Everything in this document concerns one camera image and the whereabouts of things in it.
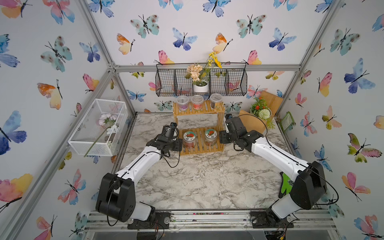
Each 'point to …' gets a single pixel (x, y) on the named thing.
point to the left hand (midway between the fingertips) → (178, 140)
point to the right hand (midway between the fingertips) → (225, 132)
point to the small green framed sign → (287, 121)
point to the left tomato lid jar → (189, 139)
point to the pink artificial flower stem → (105, 120)
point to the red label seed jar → (197, 101)
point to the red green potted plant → (260, 109)
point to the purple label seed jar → (182, 101)
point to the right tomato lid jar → (210, 137)
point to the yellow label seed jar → (215, 99)
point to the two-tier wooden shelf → (200, 129)
